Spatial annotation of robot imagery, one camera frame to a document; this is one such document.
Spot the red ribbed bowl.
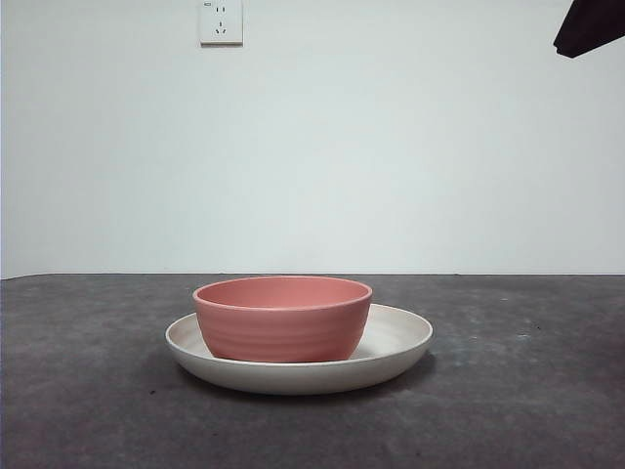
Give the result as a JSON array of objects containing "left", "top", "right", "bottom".
[{"left": 191, "top": 276, "right": 374, "bottom": 363}]

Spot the white round plate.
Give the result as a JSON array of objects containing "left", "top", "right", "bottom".
[{"left": 164, "top": 302, "right": 435, "bottom": 396}]

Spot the white wall socket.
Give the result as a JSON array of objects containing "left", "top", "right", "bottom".
[{"left": 198, "top": 0, "right": 244, "bottom": 49}]

